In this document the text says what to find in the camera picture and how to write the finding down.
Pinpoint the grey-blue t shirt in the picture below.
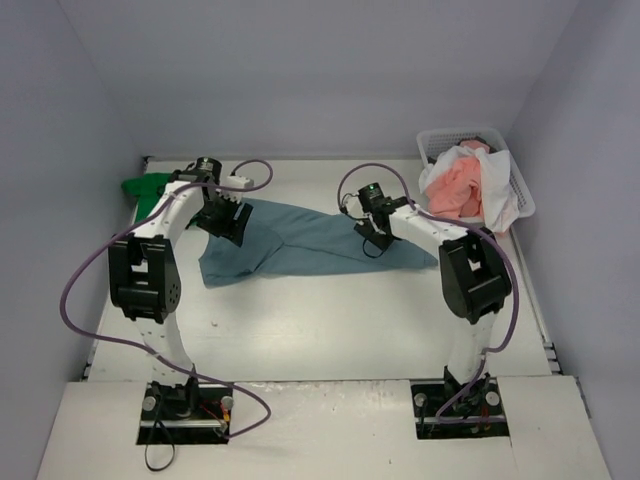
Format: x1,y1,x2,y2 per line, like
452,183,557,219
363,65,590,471
199,199,437,288

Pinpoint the green t shirt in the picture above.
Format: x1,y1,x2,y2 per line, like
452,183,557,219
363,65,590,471
123,173,204,238

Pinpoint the white laundry basket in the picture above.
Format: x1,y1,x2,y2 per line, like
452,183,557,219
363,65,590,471
416,126,536,218

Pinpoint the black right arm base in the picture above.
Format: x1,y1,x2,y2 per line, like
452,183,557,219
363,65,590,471
410,375,510,441

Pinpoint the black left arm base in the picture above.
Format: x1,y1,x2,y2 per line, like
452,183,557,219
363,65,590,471
136,384,234,446

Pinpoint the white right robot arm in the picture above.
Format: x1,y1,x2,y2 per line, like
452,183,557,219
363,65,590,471
355,183,512,412

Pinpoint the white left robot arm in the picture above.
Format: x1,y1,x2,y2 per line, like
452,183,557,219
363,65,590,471
108,157,254,420

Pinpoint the pink t shirt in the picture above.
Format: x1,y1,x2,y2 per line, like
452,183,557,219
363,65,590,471
423,138,521,221

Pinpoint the white t shirt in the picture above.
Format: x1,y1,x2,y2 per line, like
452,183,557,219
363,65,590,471
419,144,521,234

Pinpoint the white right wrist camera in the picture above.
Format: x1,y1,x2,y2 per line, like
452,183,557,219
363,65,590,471
338,192,363,222

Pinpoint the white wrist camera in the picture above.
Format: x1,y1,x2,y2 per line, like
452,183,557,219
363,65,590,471
338,192,363,222
224,175,255,193

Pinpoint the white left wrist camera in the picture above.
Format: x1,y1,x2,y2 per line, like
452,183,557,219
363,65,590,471
224,175,255,193

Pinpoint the black loop cable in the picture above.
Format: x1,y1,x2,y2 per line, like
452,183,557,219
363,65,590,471
143,419,178,472

